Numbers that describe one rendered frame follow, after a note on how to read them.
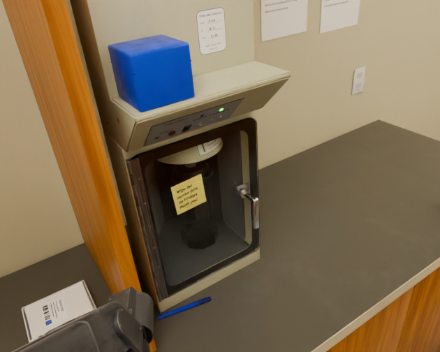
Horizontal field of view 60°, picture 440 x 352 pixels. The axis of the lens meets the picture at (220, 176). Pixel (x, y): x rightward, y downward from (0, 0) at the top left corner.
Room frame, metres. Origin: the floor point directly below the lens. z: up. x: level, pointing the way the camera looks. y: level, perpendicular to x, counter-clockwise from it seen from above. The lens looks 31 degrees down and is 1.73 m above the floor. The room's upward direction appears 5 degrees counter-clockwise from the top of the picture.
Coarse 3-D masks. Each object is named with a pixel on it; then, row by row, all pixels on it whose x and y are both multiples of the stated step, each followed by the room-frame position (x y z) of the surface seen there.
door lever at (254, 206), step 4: (244, 192) 0.77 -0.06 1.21; (248, 192) 0.78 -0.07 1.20; (244, 196) 0.77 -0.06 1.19; (248, 196) 0.75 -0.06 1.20; (252, 196) 0.75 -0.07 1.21; (252, 200) 0.73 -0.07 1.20; (256, 200) 0.73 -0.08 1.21; (252, 204) 0.73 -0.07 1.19; (256, 204) 0.73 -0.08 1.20; (252, 208) 0.74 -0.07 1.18; (256, 208) 0.73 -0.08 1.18; (252, 212) 0.74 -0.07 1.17; (256, 212) 0.73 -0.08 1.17; (252, 216) 0.74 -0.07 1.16; (256, 216) 0.73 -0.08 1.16; (252, 220) 0.74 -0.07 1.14; (256, 220) 0.73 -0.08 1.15; (252, 224) 0.74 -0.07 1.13; (256, 224) 0.73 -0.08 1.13; (256, 228) 0.73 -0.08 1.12
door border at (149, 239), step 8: (136, 160) 0.65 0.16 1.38; (136, 168) 0.65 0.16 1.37; (136, 176) 0.65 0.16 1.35; (136, 184) 0.65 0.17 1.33; (144, 184) 0.65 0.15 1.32; (144, 192) 0.65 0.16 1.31; (136, 200) 0.64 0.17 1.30; (144, 200) 0.65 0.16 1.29; (144, 208) 0.65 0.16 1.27; (144, 216) 0.65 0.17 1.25; (144, 224) 0.64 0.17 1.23; (152, 224) 0.65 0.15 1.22; (152, 232) 0.65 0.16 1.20; (152, 240) 0.65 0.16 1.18; (152, 248) 0.65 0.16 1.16; (152, 256) 0.65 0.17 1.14; (160, 264) 0.65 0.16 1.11; (152, 272) 0.64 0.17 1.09; (160, 272) 0.65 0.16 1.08; (160, 280) 0.65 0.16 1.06; (160, 288) 0.65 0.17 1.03
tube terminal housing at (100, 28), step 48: (96, 0) 0.66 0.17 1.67; (144, 0) 0.70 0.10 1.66; (192, 0) 0.75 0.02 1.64; (240, 0) 0.80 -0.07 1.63; (96, 48) 0.66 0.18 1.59; (192, 48) 0.74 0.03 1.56; (240, 48) 0.80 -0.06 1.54; (96, 96) 0.73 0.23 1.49; (144, 240) 0.65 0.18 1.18; (192, 288) 0.70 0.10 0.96
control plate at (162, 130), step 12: (216, 108) 0.66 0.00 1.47; (228, 108) 0.69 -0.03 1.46; (180, 120) 0.62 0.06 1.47; (192, 120) 0.65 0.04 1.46; (204, 120) 0.68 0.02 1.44; (216, 120) 0.71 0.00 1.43; (156, 132) 0.62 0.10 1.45; (168, 132) 0.64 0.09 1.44; (180, 132) 0.67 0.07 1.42; (144, 144) 0.63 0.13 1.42
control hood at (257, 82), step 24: (216, 72) 0.75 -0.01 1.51; (240, 72) 0.74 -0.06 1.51; (264, 72) 0.72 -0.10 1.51; (288, 72) 0.71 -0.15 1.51; (216, 96) 0.63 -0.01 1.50; (240, 96) 0.67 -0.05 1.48; (264, 96) 0.73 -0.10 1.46; (120, 120) 0.62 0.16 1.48; (144, 120) 0.56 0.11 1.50; (168, 120) 0.60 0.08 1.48
